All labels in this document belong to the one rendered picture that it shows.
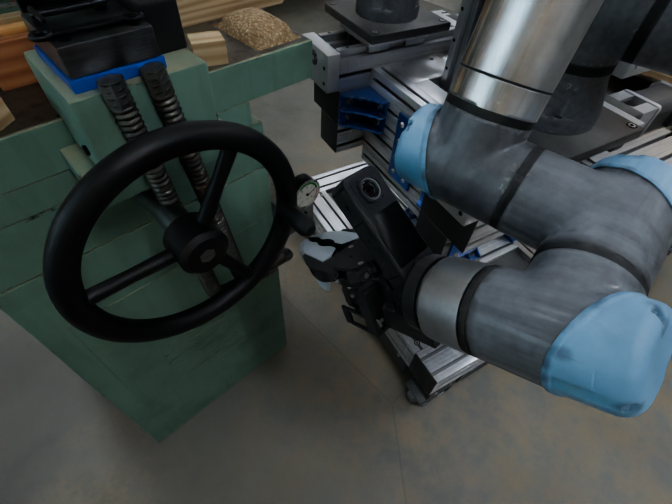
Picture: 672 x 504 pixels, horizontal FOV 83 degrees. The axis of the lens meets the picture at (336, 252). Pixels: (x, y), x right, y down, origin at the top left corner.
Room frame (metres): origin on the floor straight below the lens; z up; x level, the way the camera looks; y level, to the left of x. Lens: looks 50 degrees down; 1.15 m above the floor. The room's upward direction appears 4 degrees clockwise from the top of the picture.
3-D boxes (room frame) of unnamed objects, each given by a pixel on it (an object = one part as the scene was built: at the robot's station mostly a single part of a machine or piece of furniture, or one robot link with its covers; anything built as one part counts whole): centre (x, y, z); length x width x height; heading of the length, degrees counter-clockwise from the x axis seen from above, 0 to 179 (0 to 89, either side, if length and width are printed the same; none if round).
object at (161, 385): (0.60, 0.49, 0.35); 0.58 x 0.45 x 0.71; 46
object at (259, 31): (0.65, 0.15, 0.91); 0.12 x 0.09 x 0.03; 46
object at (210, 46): (0.54, 0.20, 0.92); 0.04 x 0.04 x 0.03; 27
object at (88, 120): (0.40, 0.25, 0.91); 0.15 x 0.14 x 0.09; 136
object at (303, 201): (0.56, 0.07, 0.65); 0.06 x 0.04 x 0.08; 136
